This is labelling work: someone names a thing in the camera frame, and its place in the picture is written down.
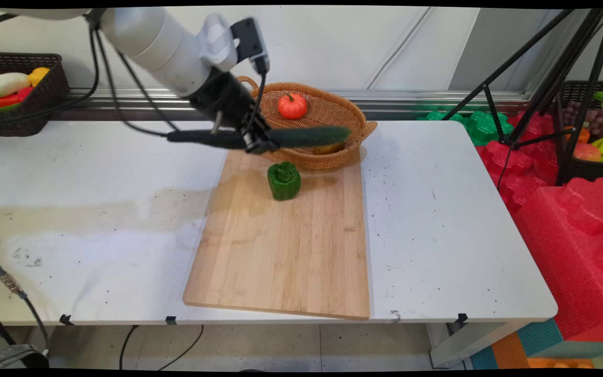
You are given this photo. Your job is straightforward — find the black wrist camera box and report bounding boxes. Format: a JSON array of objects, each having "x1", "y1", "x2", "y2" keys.
[{"x1": 230, "y1": 17, "x2": 271, "y2": 75}]

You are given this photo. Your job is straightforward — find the orange carrot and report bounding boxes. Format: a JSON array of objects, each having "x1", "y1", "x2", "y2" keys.
[{"x1": 565, "y1": 125, "x2": 591, "y2": 144}]

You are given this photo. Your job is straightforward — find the purple grape bunch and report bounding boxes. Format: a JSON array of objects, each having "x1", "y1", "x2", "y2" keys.
[{"x1": 563, "y1": 101, "x2": 603, "y2": 138}]

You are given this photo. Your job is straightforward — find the wooden cutting board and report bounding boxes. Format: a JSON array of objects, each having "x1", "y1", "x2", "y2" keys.
[{"x1": 183, "y1": 141, "x2": 371, "y2": 320}]

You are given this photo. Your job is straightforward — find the red chili pepper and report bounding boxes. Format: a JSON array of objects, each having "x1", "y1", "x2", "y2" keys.
[{"x1": 0, "y1": 86, "x2": 35, "y2": 110}]

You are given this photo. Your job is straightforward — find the yellow bell pepper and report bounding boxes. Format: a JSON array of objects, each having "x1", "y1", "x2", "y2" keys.
[{"x1": 27, "y1": 66, "x2": 51, "y2": 87}]

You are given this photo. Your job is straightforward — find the red-orange peach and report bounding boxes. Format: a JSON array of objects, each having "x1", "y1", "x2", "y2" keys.
[{"x1": 573, "y1": 142, "x2": 602, "y2": 162}]

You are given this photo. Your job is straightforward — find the red foam packing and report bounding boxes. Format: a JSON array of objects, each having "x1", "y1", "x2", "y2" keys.
[{"x1": 476, "y1": 110, "x2": 603, "y2": 342}]

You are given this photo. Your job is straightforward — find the cable with metal connector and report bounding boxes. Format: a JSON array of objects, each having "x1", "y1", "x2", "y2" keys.
[{"x1": 0, "y1": 253, "x2": 51, "y2": 357}]

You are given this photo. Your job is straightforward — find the dark brown plastic basket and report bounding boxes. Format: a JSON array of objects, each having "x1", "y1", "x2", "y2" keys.
[{"x1": 0, "y1": 52, "x2": 71, "y2": 138}]

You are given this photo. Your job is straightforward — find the red tomato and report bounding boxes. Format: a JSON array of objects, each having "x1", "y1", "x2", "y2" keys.
[{"x1": 277, "y1": 92, "x2": 308, "y2": 120}]

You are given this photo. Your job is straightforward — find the black fruit crate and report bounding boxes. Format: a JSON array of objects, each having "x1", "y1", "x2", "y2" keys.
[{"x1": 556, "y1": 81, "x2": 603, "y2": 185}]

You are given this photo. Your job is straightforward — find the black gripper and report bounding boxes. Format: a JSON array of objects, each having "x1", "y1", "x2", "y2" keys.
[{"x1": 189, "y1": 70, "x2": 282, "y2": 156}]

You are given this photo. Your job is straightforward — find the silver metal wall rail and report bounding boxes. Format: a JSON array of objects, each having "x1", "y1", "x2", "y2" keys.
[{"x1": 50, "y1": 87, "x2": 535, "y2": 121}]

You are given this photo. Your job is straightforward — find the white eggplant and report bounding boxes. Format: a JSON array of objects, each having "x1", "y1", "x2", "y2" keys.
[{"x1": 0, "y1": 72, "x2": 31, "y2": 98}]

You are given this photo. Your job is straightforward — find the green bell pepper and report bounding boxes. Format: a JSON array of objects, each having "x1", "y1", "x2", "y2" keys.
[{"x1": 267, "y1": 161, "x2": 302, "y2": 201}]

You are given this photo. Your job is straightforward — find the green foam packing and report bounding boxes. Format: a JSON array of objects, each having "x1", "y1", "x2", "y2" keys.
[{"x1": 417, "y1": 107, "x2": 515, "y2": 147}]

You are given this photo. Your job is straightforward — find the grey base equipment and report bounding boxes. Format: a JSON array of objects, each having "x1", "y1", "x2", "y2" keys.
[{"x1": 0, "y1": 343, "x2": 50, "y2": 370}]

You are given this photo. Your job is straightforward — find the black floor cable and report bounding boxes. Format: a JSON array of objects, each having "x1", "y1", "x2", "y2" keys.
[
  {"x1": 157, "y1": 325, "x2": 205, "y2": 371},
  {"x1": 119, "y1": 325, "x2": 140, "y2": 371}
]

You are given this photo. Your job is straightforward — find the white table leg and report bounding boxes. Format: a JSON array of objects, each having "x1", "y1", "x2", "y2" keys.
[{"x1": 427, "y1": 320, "x2": 535, "y2": 369}]

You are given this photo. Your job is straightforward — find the long dark green cucumber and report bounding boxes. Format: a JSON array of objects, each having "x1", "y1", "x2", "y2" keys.
[{"x1": 166, "y1": 126, "x2": 351, "y2": 150}]

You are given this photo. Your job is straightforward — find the oval wicker basket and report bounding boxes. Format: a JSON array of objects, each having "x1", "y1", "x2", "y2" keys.
[{"x1": 236, "y1": 76, "x2": 378, "y2": 171}]

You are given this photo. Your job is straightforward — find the black tripod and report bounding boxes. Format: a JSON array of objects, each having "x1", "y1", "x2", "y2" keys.
[{"x1": 440, "y1": 8, "x2": 603, "y2": 185}]

